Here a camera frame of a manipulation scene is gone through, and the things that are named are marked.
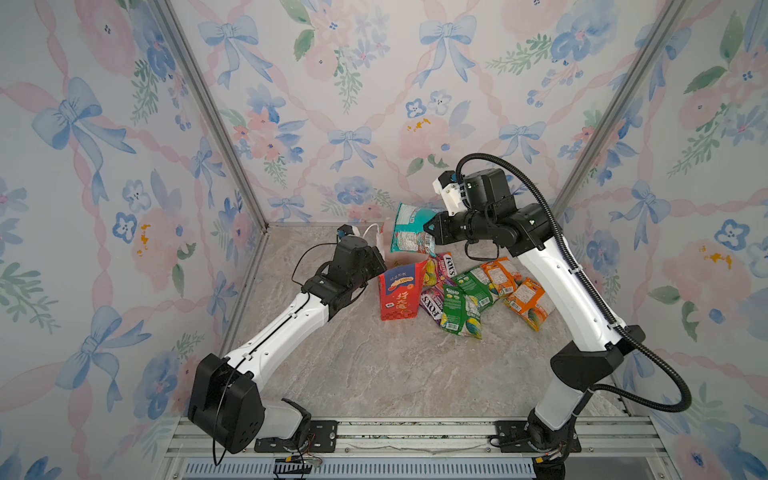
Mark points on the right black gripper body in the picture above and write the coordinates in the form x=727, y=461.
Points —
x=462, y=228

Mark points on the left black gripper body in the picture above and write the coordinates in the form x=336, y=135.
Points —
x=371, y=268

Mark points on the red pink paper bag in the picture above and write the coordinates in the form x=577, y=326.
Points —
x=401, y=284

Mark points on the teal white snack bag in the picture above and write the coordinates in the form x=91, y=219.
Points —
x=408, y=230

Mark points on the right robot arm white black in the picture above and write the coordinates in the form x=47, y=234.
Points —
x=596, y=349

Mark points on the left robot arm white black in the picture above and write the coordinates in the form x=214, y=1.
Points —
x=226, y=400

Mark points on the orange snack bag rear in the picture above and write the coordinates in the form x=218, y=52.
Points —
x=503, y=276

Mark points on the orange snack bag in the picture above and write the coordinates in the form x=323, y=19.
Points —
x=531, y=303
x=503, y=276

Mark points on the green snack bag small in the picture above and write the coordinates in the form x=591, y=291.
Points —
x=476, y=284

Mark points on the pink yellow Fox's candy bag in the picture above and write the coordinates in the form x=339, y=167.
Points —
x=438, y=269

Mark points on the purple Fox's candy bag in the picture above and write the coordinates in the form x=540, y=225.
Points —
x=432, y=301

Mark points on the orange snack bag front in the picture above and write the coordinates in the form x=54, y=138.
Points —
x=531, y=303

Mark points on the green lime snack bag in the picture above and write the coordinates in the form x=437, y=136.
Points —
x=460, y=315

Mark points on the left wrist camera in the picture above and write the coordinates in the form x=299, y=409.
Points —
x=345, y=231

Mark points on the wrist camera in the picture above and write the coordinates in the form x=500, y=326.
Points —
x=345, y=231
x=449, y=190

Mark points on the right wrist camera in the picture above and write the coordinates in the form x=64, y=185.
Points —
x=449, y=190

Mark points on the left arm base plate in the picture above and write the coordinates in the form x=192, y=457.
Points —
x=314, y=436

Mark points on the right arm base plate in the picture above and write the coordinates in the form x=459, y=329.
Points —
x=522, y=436

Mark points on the aluminium mounting rail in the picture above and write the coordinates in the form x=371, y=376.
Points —
x=429, y=448

